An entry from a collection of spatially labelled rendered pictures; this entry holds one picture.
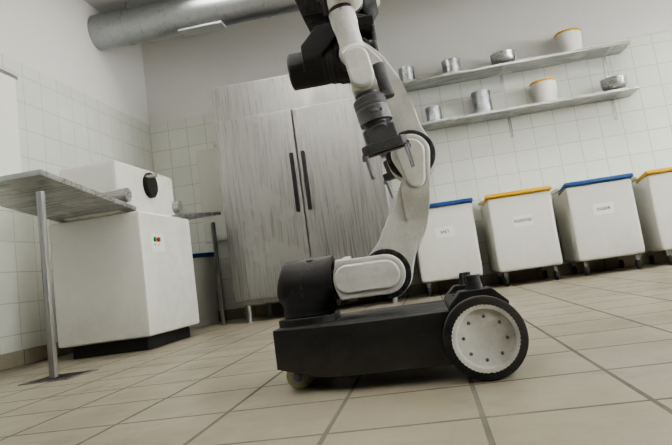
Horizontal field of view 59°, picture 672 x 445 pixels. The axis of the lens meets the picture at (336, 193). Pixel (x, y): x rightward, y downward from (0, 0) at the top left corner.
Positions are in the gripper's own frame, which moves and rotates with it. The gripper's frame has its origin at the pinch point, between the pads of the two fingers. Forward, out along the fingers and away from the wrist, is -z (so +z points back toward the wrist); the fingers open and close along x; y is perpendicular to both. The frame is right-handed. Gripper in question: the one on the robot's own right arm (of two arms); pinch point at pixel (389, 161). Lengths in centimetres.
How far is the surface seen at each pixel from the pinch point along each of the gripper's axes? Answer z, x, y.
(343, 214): 39, -11, 336
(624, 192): -13, 211, 335
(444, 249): -12, 61, 354
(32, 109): 170, -204, 256
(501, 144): 68, 153, 407
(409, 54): 183, 100, 410
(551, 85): 100, 205, 373
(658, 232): -51, 225, 338
